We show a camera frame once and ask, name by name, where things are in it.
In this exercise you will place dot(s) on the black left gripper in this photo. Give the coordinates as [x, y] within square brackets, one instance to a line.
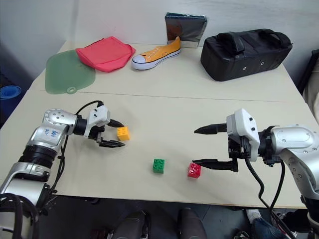
[97, 134]

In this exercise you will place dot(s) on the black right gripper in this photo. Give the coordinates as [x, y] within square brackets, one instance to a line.
[236, 148]

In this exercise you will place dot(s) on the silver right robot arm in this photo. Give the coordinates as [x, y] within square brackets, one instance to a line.
[294, 154]

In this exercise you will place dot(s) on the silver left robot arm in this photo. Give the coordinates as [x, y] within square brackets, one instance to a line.
[45, 139]

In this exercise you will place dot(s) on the yellow toy brick cube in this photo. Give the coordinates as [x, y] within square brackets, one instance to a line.
[123, 133]

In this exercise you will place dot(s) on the red toy brick cube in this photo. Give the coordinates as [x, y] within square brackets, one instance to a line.
[194, 170]

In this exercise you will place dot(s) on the green toy brick cube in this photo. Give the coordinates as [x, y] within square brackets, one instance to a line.
[158, 166]

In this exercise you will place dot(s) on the green silicone mat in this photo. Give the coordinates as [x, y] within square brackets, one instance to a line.
[68, 72]

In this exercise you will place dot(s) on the white sneaker on floor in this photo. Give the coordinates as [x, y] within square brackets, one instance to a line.
[253, 215]

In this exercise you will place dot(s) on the red fabric pouch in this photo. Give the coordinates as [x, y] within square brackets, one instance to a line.
[106, 53]

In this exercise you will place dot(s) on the yellow canvas sneaker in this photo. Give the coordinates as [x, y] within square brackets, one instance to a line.
[155, 54]

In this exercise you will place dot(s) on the black zippered bag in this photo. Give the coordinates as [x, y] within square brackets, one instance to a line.
[245, 56]

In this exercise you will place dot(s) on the blue foam roll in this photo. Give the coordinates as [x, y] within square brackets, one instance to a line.
[10, 95]

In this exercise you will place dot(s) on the dark chair with beige cushion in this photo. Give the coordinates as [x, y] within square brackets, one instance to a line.
[310, 79]

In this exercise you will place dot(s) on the silver foil bag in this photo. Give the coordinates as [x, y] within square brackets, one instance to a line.
[185, 30]

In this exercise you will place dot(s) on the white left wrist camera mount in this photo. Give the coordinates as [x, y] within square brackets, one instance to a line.
[98, 116]

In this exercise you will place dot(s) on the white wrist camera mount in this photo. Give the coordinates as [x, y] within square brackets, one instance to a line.
[98, 116]
[245, 132]

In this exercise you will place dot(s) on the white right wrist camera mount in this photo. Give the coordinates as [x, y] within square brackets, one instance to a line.
[245, 132]

